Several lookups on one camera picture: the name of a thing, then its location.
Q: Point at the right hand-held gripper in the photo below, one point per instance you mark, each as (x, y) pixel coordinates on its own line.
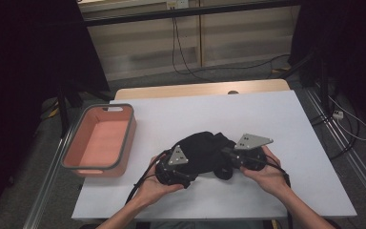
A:
(251, 141)

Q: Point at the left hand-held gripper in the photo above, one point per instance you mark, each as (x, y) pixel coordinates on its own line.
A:
(178, 157)

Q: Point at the black tank top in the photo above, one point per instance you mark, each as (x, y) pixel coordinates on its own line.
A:
(203, 152)

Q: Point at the pink storage basket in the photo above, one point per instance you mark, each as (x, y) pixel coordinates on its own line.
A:
(101, 140)

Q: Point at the person's right hand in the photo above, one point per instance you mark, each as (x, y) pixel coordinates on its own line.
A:
(270, 178)

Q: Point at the person's left hand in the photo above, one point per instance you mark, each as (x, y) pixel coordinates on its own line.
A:
(152, 191)

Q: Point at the white table board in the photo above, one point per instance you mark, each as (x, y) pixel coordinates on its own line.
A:
(203, 108)

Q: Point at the light wooden table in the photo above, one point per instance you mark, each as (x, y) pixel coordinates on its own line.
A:
(187, 89)

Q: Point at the white power strip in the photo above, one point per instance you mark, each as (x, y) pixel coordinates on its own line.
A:
(338, 114)

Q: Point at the black metal stand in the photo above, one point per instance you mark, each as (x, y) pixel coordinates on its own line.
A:
(323, 86)

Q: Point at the light wooden cabinet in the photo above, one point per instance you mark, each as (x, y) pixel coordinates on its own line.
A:
(139, 47)

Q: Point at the black tripod stand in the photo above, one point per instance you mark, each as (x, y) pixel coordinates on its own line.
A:
(63, 111)

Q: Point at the black horizontal bar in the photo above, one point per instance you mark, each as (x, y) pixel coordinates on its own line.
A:
(203, 11)

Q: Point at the black curtain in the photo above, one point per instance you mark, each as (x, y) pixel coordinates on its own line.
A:
(355, 47)
(19, 79)

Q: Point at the aluminium floor rail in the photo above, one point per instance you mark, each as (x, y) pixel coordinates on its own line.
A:
(355, 159)
(49, 181)

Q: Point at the white wall socket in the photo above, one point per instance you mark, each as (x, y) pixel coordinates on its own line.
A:
(178, 4)

